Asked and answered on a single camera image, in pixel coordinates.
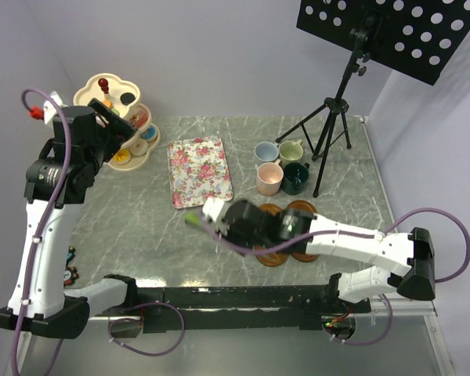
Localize yellow toy tart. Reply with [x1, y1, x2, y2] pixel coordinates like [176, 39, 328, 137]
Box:
[112, 149, 132, 165]

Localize pink toy cake slice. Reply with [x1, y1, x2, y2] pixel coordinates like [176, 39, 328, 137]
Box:
[129, 110, 148, 128]

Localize black toy cookie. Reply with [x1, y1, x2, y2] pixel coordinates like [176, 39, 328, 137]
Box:
[120, 92, 136, 106]

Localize blue frosted toy donut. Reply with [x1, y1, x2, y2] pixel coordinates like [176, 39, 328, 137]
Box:
[140, 125, 158, 143]

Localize metal serving tongs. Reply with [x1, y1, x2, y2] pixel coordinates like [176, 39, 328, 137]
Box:
[189, 219, 206, 231]

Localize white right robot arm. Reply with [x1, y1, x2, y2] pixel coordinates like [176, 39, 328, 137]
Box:
[200, 197, 436, 313]

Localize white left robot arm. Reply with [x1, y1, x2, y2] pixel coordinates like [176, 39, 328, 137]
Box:
[0, 99, 139, 339]

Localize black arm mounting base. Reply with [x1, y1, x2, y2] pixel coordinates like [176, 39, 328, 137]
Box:
[103, 285, 371, 334]

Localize brown wooden coaster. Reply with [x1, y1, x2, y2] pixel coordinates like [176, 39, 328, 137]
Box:
[292, 253, 318, 262]
[287, 200, 317, 214]
[258, 203, 283, 215]
[256, 254, 288, 267]

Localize cream three-tier dessert stand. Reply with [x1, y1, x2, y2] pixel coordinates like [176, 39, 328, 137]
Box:
[73, 73, 161, 172]

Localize pink mug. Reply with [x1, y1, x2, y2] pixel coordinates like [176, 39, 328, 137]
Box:
[256, 159, 284, 196]

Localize dark green mug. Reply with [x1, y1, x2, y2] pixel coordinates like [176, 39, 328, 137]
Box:
[281, 162, 310, 195]

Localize floral serving tray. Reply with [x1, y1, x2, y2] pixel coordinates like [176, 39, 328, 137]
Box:
[167, 136, 233, 209]

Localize light blue mug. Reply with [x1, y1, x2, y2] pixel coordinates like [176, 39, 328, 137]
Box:
[254, 141, 279, 168]

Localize light green mug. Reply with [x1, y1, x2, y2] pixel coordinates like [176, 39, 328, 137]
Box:
[279, 139, 304, 168]

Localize black perforated calibration board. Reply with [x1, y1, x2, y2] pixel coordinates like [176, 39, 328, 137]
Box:
[297, 1, 470, 85]

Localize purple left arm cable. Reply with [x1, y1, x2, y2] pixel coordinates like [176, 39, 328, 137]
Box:
[9, 89, 186, 376]

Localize aluminium frame rail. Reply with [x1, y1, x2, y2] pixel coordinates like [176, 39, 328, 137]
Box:
[371, 296, 456, 375]

